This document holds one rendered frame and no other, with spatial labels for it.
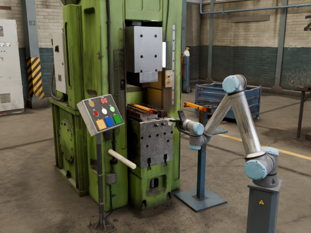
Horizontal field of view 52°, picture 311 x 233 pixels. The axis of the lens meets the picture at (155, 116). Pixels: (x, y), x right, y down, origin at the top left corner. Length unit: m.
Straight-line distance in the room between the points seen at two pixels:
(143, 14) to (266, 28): 8.09
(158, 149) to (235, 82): 1.19
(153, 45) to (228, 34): 8.81
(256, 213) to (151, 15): 1.95
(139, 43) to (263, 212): 1.71
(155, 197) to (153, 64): 1.31
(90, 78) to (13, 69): 4.79
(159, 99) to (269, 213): 1.52
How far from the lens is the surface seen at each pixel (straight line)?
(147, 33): 2.91
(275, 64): 10.71
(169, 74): 3.21
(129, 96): 3.41
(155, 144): 3.04
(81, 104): 2.51
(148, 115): 2.99
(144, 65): 2.90
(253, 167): 2.27
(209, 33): 12.17
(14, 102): 7.96
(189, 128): 2.49
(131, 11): 3.00
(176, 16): 3.28
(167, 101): 3.27
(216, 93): 6.73
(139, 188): 3.15
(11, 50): 7.86
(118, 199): 3.29
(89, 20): 3.21
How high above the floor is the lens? 1.64
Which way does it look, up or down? 13 degrees down
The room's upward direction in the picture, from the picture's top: straight up
